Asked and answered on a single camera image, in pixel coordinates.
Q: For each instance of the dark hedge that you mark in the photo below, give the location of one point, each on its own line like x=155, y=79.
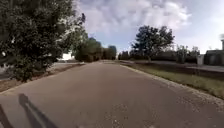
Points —
x=166, y=55

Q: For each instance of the tall dark tree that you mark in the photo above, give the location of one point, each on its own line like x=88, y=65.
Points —
x=151, y=40

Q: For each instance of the grass strip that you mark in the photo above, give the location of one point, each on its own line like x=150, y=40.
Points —
x=186, y=79

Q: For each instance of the bare dirt verge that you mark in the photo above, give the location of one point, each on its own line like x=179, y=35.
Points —
x=20, y=81

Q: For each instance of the row of distant trees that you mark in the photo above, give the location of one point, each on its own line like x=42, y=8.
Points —
x=93, y=51

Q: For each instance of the building with dark gate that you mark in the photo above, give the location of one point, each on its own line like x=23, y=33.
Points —
x=213, y=56

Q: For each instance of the small tree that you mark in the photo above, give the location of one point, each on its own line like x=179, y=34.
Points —
x=181, y=53

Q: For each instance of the large leafy tree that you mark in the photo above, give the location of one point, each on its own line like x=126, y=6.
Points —
x=31, y=33

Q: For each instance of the grey asphalt path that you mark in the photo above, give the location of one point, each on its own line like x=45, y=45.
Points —
x=106, y=96

